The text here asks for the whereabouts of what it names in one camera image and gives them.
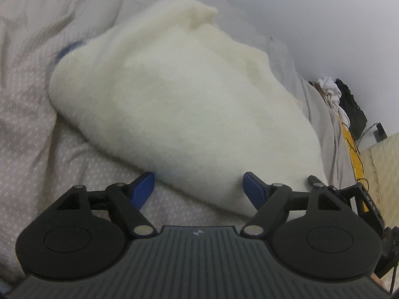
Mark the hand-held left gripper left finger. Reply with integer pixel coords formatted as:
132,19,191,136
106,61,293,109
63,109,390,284
56,171,158,237

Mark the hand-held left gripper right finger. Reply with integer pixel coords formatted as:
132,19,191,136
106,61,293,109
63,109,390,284
240,171,351,237

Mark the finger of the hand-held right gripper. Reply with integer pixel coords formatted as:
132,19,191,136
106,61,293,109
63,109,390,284
307,175,364,200

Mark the cream fluffy blanket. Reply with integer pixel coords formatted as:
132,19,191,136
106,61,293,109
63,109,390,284
48,0,328,217

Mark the black power plug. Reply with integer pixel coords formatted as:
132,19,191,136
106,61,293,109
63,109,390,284
373,123,388,143

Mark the black bag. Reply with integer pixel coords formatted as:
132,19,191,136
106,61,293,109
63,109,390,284
334,78,368,138

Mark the white crumpled cloth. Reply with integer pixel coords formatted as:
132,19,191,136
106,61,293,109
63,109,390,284
313,76,343,109

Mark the grey bed blanket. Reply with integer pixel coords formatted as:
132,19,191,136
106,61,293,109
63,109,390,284
0,0,357,289

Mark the black cable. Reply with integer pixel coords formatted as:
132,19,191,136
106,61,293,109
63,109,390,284
341,109,379,190

